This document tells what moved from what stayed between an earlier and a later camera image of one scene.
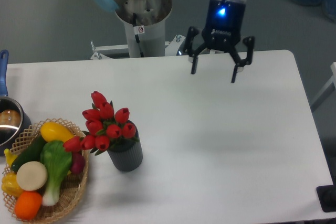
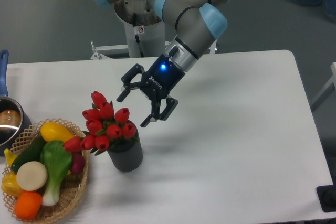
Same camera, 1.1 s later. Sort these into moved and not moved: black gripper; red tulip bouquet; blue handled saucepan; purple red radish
Moved: black gripper
Not moved: red tulip bouquet; blue handled saucepan; purple red radish
